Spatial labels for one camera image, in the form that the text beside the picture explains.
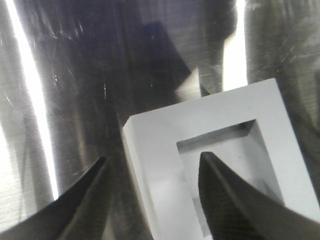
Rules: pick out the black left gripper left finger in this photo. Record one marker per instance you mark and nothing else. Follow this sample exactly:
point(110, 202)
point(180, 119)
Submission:
point(50, 222)

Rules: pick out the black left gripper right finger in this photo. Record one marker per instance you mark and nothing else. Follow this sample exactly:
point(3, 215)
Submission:
point(235, 210)

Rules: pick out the gray square base block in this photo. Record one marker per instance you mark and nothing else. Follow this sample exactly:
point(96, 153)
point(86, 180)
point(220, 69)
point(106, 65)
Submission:
point(248, 128)

